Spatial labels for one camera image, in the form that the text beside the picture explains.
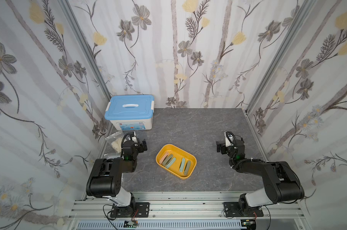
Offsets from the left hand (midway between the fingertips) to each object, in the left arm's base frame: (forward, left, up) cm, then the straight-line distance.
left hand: (138, 138), depth 94 cm
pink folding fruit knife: (-11, -17, -6) cm, 21 cm away
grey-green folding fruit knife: (-13, -19, -6) cm, 24 cm away
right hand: (-2, -60, +2) cm, 60 cm away
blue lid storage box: (+15, +5, +10) cm, 19 cm away
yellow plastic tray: (-9, -27, -6) cm, 29 cm away
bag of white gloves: (+4, +18, -6) cm, 19 cm away
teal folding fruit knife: (-16, -29, -7) cm, 34 cm away
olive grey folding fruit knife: (-19, -32, -6) cm, 38 cm away
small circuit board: (-47, -2, -6) cm, 47 cm away
